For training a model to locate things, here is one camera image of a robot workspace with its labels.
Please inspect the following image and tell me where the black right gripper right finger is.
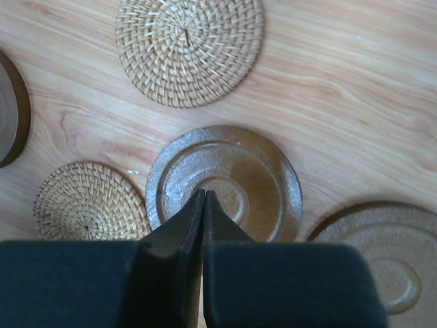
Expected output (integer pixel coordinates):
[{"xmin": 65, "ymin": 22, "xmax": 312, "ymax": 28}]
[{"xmin": 203, "ymin": 191, "xmax": 388, "ymax": 327}]

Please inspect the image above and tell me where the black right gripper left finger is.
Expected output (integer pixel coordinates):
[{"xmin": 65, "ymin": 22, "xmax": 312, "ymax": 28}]
[{"xmin": 122, "ymin": 189, "xmax": 205, "ymax": 327}]

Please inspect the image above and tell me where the brown wooden coaster middle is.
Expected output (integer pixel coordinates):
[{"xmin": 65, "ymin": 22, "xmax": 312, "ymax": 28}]
[{"xmin": 145, "ymin": 125, "xmax": 302, "ymax": 242}]

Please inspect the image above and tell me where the brown wooden coaster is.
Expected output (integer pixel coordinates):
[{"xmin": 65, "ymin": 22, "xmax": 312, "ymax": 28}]
[
  {"xmin": 1, "ymin": 51, "xmax": 31, "ymax": 167},
  {"xmin": 308, "ymin": 202, "xmax": 436, "ymax": 325},
  {"xmin": 145, "ymin": 125, "xmax": 302, "ymax": 242}
]

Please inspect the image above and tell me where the woven rattan coaster right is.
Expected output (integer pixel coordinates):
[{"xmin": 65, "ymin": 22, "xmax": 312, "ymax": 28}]
[{"xmin": 33, "ymin": 162, "xmax": 152, "ymax": 241}]

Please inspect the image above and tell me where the woven rattan coaster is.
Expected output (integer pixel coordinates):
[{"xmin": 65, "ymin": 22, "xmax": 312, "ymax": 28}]
[
  {"xmin": 33, "ymin": 162, "xmax": 152, "ymax": 241},
  {"xmin": 115, "ymin": 1, "xmax": 264, "ymax": 109}
]

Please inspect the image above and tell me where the brown wooden coaster right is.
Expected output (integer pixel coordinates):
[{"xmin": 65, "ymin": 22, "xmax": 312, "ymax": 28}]
[{"xmin": 308, "ymin": 202, "xmax": 436, "ymax": 325}]

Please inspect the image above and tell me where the brown wooden coaster left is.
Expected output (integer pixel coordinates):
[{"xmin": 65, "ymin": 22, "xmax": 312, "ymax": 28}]
[{"xmin": 1, "ymin": 51, "xmax": 31, "ymax": 167}]

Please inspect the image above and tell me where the woven rattan coaster left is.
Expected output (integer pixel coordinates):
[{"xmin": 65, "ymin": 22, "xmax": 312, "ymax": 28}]
[{"xmin": 115, "ymin": 1, "xmax": 264, "ymax": 109}]

